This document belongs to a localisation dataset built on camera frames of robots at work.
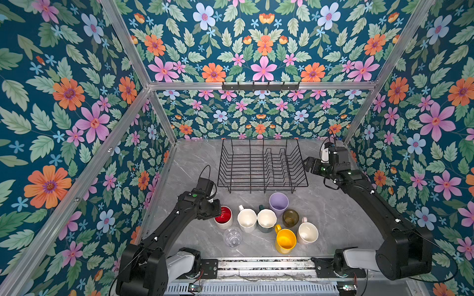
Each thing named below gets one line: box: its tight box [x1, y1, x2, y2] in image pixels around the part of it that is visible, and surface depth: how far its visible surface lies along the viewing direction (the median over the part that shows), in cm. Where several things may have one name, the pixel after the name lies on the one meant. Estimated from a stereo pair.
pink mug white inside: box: [297, 216, 320, 245], surface depth 78 cm
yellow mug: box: [274, 223, 297, 255], surface depth 78 cm
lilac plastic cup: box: [268, 192, 290, 218], surface depth 84 cm
